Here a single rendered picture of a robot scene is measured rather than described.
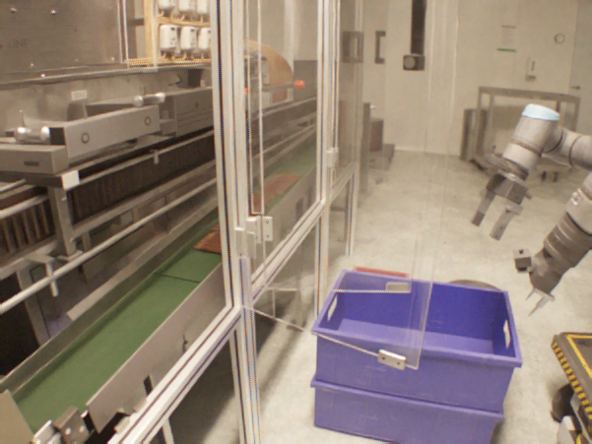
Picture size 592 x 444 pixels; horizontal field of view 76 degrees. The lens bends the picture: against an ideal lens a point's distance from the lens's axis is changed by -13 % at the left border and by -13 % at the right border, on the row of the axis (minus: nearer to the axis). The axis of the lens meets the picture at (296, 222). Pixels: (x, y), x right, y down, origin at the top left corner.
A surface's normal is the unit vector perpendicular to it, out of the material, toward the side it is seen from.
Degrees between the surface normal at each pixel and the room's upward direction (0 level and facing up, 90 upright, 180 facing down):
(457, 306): 90
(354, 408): 90
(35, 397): 2
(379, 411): 90
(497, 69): 90
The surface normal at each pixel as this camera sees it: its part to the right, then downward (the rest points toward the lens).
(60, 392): -0.01, -0.91
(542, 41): -0.30, 0.35
